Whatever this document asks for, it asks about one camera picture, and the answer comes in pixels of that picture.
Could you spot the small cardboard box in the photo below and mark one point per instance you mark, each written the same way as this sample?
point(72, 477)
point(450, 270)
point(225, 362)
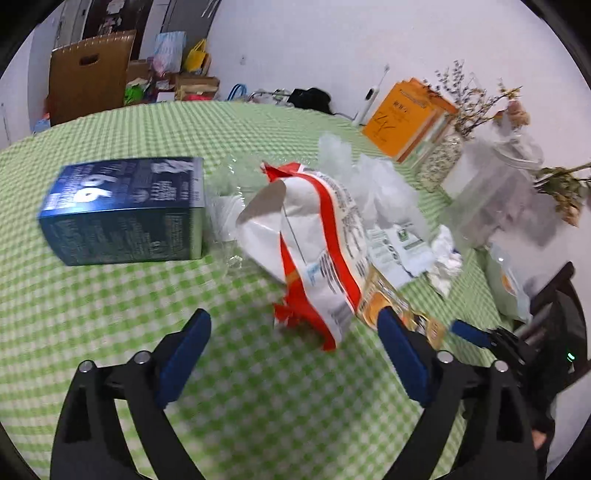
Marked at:
point(196, 85)

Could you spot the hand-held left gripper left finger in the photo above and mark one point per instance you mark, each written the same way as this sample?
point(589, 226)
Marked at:
point(184, 355)

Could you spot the vase with dried roses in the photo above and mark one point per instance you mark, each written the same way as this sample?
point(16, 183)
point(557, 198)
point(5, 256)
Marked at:
point(568, 189)

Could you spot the grey refrigerator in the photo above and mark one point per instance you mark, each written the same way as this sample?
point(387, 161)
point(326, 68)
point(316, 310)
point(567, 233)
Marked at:
point(184, 16)

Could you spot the yellow bag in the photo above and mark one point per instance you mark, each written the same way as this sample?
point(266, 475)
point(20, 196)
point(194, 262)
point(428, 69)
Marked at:
point(198, 60)

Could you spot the clear plastic jug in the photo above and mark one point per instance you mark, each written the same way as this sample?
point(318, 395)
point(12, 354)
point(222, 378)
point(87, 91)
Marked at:
point(489, 194)

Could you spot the white and green wrapper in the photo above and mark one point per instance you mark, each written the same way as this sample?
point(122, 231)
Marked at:
point(401, 249)

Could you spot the floral vase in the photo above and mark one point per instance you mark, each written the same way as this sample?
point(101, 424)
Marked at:
point(441, 159)

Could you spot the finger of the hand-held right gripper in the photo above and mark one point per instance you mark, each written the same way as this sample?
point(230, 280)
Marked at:
point(471, 334)

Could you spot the dark wooden chair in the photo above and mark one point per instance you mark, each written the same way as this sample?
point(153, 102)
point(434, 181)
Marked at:
point(551, 288)

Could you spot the clear plastic bag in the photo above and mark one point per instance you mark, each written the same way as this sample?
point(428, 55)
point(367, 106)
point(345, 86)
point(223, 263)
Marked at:
point(383, 184)

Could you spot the dark blue box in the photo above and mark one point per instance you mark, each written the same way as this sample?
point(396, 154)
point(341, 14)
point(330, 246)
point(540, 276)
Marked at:
point(120, 217)

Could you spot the dried twigs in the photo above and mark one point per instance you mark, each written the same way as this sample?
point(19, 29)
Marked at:
point(466, 110)

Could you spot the green bag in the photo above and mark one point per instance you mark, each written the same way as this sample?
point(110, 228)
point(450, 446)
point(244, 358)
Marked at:
point(136, 94)

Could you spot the orange book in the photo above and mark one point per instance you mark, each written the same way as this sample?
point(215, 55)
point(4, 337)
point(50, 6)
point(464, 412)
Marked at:
point(445, 110)
point(397, 120)

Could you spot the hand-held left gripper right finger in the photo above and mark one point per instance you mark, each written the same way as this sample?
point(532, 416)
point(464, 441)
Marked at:
point(401, 360)

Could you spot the orange fruit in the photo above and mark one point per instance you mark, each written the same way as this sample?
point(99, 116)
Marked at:
point(510, 282)

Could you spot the green checked tablecloth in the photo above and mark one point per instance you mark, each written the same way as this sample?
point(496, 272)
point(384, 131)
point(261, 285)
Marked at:
point(115, 304)

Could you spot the black pouch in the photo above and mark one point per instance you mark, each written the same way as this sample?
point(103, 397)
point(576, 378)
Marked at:
point(309, 99)

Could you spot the blue gift bag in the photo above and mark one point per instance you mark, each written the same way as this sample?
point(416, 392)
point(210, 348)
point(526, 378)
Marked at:
point(168, 50)

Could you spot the dark entrance door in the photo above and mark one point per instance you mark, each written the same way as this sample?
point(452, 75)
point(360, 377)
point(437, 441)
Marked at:
point(115, 14)

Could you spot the white tissue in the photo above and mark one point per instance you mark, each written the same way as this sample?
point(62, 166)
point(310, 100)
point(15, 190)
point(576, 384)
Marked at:
point(445, 263)

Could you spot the small orange packet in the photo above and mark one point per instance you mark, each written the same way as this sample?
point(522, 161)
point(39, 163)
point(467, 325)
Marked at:
point(383, 300)

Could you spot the person's right hand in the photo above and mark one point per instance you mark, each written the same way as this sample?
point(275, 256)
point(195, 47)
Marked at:
point(539, 438)

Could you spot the white electric toothbrush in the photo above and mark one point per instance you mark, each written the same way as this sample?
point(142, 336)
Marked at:
point(369, 94)

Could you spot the red and white snack bag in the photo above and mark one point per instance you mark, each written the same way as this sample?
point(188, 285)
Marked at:
point(314, 240)

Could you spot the clear plastic packaging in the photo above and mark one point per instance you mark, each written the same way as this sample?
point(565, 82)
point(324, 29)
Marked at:
point(221, 212)

